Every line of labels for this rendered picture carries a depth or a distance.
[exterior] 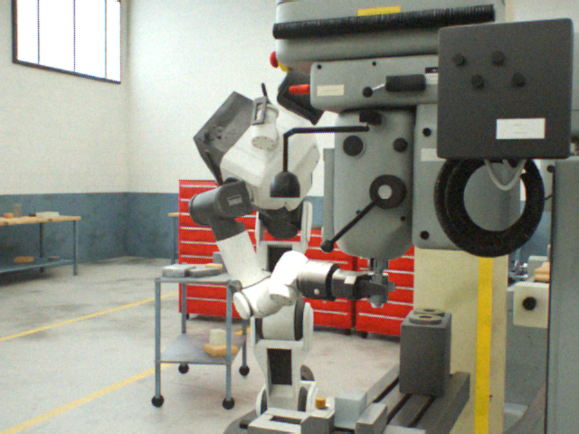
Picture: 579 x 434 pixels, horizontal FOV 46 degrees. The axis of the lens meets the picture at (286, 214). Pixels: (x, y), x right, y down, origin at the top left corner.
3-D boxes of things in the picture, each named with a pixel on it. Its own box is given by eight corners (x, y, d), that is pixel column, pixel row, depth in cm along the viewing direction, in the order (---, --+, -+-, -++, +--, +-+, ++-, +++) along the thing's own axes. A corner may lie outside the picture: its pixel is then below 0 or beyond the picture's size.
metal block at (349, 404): (334, 426, 137) (334, 397, 137) (342, 417, 143) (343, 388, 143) (358, 429, 136) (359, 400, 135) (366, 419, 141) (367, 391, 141)
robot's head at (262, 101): (260, 141, 188) (246, 125, 182) (263, 116, 192) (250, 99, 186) (280, 136, 185) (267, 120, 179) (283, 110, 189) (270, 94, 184)
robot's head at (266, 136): (254, 154, 188) (249, 136, 180) (259, 124, 193) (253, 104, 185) (278, 155, 187) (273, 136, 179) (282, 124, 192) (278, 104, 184)
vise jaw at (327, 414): (299, 433, 137) (300, 413, 137) (319, 413, 148) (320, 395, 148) (328, 438, 135) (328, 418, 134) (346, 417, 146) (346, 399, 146)
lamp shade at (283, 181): (268, 196, 164) (268, 171, 164) (298, 197, 165) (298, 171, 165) (270, 197, 157) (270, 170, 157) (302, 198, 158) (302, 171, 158)
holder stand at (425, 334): (398, 392, 186) (400, 319, 185) (409, 371, 207) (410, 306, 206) (443, 397, 183) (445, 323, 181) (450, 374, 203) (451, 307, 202)
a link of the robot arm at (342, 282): (353, 268, 150) (306, 264, 156) (352, 312, 151) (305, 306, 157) (376, 262, 161) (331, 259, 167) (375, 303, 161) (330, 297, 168)
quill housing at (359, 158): (323, 258, 148) (326, 108, 146) (354, 249, 167) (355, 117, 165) (411, 263, 140) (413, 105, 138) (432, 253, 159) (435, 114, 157)
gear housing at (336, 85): (307, 108, 146) (308, 60, 145) (345, 117, 168) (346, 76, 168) (468, 102, 132) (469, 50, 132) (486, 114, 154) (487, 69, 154)
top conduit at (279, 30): (270, 38, 144) (271, 21, 144) (280, 42, 148) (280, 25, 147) (493, 20, 125) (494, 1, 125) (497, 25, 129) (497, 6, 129)
